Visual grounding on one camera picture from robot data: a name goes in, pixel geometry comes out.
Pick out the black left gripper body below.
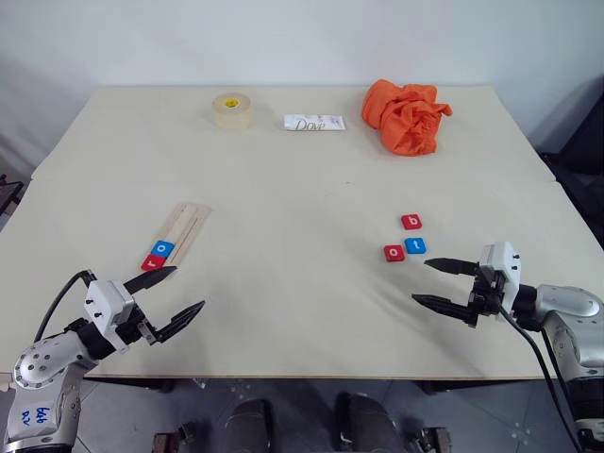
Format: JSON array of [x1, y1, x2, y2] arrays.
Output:
[[117, 304, 161, 350]]

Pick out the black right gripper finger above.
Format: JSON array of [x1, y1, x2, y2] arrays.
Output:
[[423, 257, 480, 277], [411, 294, 473, 322]]

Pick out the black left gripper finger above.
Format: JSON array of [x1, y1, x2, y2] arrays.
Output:
[[158, 300, 207, 344], [123, 266, 178, 294]]

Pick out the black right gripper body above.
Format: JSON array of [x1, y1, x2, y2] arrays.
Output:
[[464, 264, 505, 329]]

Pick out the red letter tile r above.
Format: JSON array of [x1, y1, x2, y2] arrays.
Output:
[[141, 253, 170, 273]]

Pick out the wooden letter tile rack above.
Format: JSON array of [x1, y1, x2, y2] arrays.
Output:
[[155, 202, 212, 266]]

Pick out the dark rounded shape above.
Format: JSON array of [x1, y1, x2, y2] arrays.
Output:
[[224, 398, 277, 453], [333, 392, 400, 453]]

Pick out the crumpled orange cloth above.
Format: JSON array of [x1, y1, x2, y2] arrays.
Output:
[[361, 78, 454, 158]]

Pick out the black chair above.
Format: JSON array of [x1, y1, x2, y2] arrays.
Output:
[[537, 75, 604, 237]]

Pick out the clear tape roll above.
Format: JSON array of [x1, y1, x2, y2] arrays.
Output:
[[204, 92, 255, 132]]

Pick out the white Dove soap package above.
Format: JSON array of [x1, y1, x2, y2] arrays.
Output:
[[282, 113, 346, 133]]

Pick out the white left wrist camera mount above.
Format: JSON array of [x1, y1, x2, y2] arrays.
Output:
[[83, 279, 143, 353]]

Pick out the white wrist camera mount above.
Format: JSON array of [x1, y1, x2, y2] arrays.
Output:
[[83, 279, 143, 353], [478, 242, 523, 312]]

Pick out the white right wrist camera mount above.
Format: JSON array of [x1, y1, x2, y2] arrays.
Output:
[[478, 242, 523, 312]]

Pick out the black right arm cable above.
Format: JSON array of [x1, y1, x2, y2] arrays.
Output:
[[495, 306, 584, 453]]

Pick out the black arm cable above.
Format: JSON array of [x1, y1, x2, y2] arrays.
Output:
[[32, 269, 98, 345], [495, 306, 584, 453]]

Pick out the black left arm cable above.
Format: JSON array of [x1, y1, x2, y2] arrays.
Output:
[[32, 269, 98, 345]]

